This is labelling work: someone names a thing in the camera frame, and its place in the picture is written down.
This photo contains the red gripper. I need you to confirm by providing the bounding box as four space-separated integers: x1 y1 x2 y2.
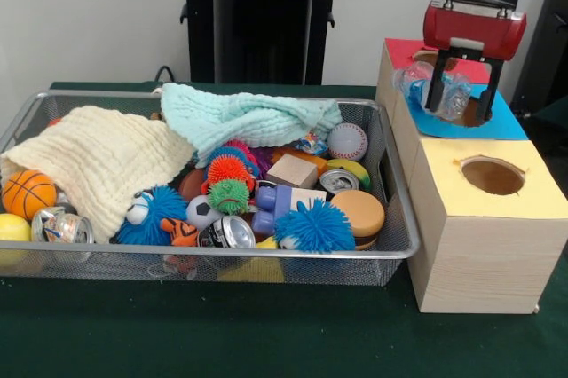
421 0 528 122

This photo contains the crushed clear plastic bottle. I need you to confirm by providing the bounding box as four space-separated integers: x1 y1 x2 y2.
390 61 474 122

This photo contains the wooden box with three holes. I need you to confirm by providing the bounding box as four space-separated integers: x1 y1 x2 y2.
375 37 568 315

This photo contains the clear mesh bin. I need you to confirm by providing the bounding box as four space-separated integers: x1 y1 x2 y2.
0 89 421 286

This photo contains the dark green table cloth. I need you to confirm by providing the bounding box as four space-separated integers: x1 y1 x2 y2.
530 96 568 130
0 80 568 378

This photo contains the white toy baseball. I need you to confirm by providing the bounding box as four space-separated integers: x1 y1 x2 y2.
326 122 369 161

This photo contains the toy hamburger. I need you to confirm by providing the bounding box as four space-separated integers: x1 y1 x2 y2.
330 189 386 251

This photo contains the wooden cube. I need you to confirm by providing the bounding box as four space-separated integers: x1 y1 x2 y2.
264 153 320 189

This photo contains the mint green cloth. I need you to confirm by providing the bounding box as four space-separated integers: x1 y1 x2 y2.
159 82 343 169

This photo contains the blue spiky ball with eyes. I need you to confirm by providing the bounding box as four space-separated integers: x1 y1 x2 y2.
115 185 190 247

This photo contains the cream knitted cloth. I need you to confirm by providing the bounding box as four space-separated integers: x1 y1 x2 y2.
0 105 196 244

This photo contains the orange toy basketball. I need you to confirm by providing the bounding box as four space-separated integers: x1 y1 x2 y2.
1 169 58 223

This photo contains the yellow ball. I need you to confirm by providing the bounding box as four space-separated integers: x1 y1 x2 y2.
0 212 33 264

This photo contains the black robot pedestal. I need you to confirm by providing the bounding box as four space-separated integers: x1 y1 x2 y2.
170 0 359 86

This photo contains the black cable loop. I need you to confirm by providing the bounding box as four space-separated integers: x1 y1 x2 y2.
154 65 178 84

